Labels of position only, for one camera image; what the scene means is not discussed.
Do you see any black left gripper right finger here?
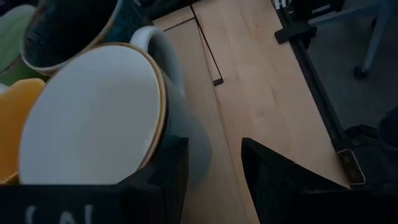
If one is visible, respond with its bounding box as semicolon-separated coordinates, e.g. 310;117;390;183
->
241;138;349;224

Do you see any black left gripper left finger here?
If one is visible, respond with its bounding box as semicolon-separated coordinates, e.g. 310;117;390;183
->
119;137;190;224

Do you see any cream white mug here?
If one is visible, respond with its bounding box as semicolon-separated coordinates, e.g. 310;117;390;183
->
17;26;214;187

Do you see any yellow mug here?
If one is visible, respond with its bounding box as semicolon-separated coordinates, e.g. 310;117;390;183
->
0;77;47;185

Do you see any dark glazed mug brown inside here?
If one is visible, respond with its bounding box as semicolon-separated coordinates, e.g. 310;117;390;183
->
20;0;149;77

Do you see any pale green mug white handle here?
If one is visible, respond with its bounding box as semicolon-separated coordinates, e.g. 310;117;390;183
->
0;3;47;86

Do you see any small silver-rimmed device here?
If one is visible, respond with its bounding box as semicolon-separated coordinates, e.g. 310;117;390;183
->
337;148;367;187

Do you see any grey office chair base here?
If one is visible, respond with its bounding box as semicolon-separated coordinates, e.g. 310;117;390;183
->
309;0;398;79

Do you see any black metal table frame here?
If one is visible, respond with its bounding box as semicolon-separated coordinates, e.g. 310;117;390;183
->
273;0;354;187

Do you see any black frame clamp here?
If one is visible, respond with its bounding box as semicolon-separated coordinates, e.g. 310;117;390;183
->
274;21;317;45

